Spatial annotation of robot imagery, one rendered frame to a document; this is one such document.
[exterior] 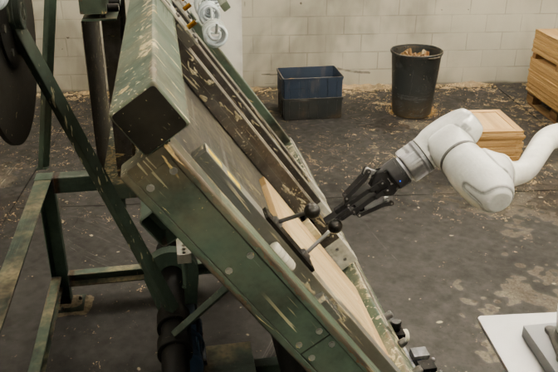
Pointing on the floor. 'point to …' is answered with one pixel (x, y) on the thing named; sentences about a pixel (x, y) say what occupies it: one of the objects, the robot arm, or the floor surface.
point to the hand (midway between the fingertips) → (336, 215)
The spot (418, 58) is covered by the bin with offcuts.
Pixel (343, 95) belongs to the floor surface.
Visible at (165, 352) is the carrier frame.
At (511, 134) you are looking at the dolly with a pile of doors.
